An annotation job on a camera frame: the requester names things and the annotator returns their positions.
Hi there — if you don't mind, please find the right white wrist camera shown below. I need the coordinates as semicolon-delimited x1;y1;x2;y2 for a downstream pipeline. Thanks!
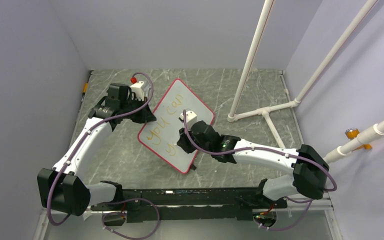
178;110;198;125

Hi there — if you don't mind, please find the whiteboard with red frame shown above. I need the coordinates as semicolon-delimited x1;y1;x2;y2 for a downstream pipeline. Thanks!
137;78;215;174

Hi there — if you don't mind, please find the white PVC pipe right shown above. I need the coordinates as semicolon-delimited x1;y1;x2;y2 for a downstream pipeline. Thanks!
323;120;384;164

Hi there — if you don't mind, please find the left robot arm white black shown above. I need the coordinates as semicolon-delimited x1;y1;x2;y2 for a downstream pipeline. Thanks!
37;81;156;216

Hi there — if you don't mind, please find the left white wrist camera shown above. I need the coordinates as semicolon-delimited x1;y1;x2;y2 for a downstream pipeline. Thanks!
130;77;151;101

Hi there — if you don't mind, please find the orange black screwdriver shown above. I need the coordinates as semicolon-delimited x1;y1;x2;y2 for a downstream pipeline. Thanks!
81;70;93;102

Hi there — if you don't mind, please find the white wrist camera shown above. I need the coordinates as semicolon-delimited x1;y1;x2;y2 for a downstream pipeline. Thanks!
178;110;198;125
130;77;151;101

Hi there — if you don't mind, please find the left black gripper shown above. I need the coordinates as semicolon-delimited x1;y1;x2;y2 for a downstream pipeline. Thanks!
120;96;155;124

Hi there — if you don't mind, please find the white PVC pipe frame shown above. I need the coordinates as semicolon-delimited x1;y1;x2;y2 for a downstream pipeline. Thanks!
227;0;378;149

